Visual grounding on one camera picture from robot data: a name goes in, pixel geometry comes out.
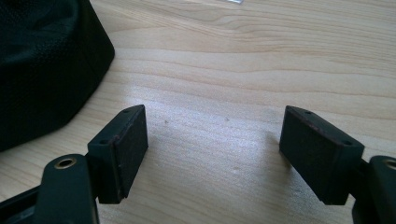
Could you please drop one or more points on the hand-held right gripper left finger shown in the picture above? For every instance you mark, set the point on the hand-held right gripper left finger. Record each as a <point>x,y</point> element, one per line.
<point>118,158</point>

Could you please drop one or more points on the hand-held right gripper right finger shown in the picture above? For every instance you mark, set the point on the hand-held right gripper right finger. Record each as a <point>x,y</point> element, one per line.
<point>317,155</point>

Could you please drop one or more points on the black mesh fabric bag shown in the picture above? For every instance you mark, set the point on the black mesh fabric bag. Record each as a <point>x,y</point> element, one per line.
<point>43,68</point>

